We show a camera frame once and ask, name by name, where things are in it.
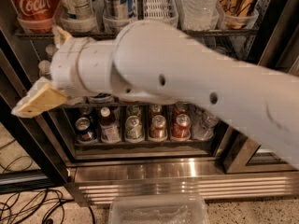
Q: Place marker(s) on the bottom shelf red can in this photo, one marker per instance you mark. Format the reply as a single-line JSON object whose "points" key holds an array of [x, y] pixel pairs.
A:
{"points": [[181, 126]]}

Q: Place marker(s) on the bottom shelf orange can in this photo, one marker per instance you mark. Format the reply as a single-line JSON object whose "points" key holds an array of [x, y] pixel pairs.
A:
{"points": [[158, 127]]}

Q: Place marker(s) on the green white can top shelf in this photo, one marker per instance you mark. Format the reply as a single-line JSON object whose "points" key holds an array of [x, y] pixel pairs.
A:
{"points": [[78, 9]]}

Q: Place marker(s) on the front blue pepsi can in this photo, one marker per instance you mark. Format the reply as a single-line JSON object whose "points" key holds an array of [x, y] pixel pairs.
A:
{"points": [[101, 98]]}

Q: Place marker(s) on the bottom shelf dark juice bottle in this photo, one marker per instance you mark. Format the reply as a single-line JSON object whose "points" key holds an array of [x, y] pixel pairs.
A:
{"points": [[109, 126]]}

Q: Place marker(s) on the glass fridge door right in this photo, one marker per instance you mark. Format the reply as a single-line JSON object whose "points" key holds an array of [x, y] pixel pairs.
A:
{"points": [[275, 46]]}

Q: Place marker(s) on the front water bottle middle shelf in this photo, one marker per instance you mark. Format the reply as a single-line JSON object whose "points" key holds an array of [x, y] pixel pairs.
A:
{"points": [[44, 68]]}

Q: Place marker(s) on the rear water bottle middle shelf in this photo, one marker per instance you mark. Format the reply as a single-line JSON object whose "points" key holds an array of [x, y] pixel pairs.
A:
{"points": [[50, 50]]}

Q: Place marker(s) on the silver blue can top shelf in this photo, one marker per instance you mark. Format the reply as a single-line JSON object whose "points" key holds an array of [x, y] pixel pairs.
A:
{"points": [[119, 9]]}

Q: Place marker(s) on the clear water bottle top shelf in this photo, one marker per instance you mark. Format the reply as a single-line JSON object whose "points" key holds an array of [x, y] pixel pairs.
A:
{"points": [[199, 0]]}

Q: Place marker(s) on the bottom shelf pepsi can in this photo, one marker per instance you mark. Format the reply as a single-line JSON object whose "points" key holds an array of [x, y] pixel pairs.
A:
{"points": [[85, 130]]}

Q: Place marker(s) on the stainless steel fridge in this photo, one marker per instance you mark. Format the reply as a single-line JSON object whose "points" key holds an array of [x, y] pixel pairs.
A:
{"points": [[95, 172]]}

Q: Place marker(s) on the bottom shelf water bottle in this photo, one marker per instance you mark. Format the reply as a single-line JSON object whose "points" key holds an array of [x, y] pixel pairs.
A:
{"points": [[203, 130]]}

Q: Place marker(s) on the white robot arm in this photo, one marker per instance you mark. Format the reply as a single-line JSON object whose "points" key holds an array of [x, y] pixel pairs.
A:
{"points": [[153, 62]]}

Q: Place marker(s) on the bottom shelf white can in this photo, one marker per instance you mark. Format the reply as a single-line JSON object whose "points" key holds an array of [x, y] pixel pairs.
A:
{"points": [[133, 127]]}

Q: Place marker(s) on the empty white shelf tray top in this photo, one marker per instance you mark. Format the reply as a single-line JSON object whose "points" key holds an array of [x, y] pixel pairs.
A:
{"points": [[161, 10]]}

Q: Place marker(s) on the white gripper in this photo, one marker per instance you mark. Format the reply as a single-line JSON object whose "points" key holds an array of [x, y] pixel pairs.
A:
{"points": [[62, 66]]}

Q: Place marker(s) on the clear plastic bin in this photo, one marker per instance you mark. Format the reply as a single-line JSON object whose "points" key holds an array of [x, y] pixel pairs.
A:
{"points": [[159, 209]]}

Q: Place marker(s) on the red coke can top shelf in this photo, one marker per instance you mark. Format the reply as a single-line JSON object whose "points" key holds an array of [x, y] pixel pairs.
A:
{"points": [[36, 16]]}

